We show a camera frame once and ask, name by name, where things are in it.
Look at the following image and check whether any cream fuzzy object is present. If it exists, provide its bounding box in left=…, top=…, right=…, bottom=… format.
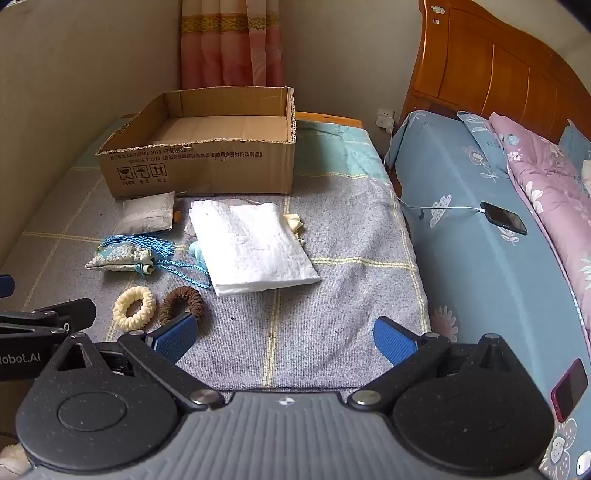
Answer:
left=0, top=443, right=33, bottom=476

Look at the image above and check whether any blue floral bed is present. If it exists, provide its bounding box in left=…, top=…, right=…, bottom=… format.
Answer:
left=385, top=110, right=591, bottom=480

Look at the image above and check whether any cream scrunchie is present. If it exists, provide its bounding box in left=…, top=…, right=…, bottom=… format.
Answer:
left=112, top=285, right=157, bottom=330

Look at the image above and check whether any cardboard box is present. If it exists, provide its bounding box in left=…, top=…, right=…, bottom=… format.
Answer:
left=95, top=86, right=297, bottom=200

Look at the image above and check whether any blue floral tasselled sachet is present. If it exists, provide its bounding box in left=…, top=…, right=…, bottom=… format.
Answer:
left=84, top=235, right=213, bottom=291

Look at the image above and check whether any black smartphone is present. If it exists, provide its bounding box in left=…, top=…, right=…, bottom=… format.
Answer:
left=479, top=201, right=528, bottom=236

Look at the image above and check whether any red smartphone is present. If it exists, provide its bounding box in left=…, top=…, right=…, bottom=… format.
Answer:
left=551, top=357, right=589, bottom=423

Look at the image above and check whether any wooden headboard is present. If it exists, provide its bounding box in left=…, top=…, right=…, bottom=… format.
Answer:
left=399, top=0, right=591, bottom=144

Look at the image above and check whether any pink patterned curtain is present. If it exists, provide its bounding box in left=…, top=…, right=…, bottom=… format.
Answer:
left=180, top=0, right=286, bottom=88

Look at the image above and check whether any yellow cloth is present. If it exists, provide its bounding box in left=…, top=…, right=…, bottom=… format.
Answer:
left=281, top=213, right=306, bottom=245

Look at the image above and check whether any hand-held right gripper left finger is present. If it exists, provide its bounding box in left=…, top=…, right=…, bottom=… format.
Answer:
left=44, top=313, right=225, bottom=413

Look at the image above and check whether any brown scrunchie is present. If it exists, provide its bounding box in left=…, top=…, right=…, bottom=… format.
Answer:
left=159, top=286, right=205, bottom=329

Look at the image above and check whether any white charging cable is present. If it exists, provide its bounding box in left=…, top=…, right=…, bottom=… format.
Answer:
left=382, top=122, right=485, bottom=220

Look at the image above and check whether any pink floral quilt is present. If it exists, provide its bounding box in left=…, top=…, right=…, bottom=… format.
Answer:
left=489, top=112, right=591, bottom=342

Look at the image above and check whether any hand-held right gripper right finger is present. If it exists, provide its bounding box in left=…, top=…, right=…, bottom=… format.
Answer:
left=347, top=316, right=526, bottom=413

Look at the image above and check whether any blue floral pillow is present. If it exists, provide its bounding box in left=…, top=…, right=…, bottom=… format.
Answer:
left=457, top=111, right=513, bottom=178
left=558, top=119, right=591, bottom=162

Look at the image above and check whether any white towel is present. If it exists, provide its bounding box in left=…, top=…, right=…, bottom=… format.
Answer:
left=188, top=200, right=321, bottom=296

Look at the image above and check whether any grey fabric sachet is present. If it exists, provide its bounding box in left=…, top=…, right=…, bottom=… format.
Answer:
left=113, top=191, right=177, bottom=237

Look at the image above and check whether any wooden table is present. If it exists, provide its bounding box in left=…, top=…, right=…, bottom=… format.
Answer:
left=295, top=112, right=364, bottom=129

